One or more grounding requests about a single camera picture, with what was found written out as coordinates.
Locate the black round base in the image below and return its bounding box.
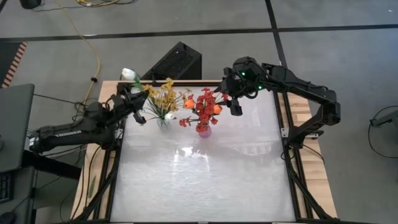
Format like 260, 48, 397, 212
19, 0, 43, 9

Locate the clear cut-glass vase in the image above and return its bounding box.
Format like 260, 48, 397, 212
156, 116, 171, 131

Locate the pink glass vase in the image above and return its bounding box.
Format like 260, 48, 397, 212
198, 124, 213, 139

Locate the gray metal stand leg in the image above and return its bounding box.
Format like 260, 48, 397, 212
369, 110, 398, 128

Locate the dark keyboard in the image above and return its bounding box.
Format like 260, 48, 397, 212
0, 174, 12, 203

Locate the gray desk panel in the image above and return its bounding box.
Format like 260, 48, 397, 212
0, 83, 35, 174

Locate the fallen green leaf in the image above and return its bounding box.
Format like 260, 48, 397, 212
88, 175, 97, 199

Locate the black metal table frame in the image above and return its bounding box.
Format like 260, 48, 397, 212
73, 80, 335, 224

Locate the yellow cable coil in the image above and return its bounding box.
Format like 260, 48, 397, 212
76, 0, 121, 7

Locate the black perforated box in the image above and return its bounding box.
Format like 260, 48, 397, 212
140, 41, 203, 81

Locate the black mat with striped edge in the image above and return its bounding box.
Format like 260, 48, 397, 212
0, 41, 29, 90

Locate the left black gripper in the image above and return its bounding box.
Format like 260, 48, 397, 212
110, 83, 150, 125

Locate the yellow artificial flower bunch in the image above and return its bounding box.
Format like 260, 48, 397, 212
160, 77, 193, 121
142, 82, 170, 121

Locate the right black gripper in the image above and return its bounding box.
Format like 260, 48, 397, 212
214, 67, 248, 117

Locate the long yellow cable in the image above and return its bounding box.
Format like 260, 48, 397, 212
54, 0, 102, 108

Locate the red artificial flower bunch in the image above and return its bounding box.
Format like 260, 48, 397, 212
178, 102, 220, 134
189, 87, 231, 125

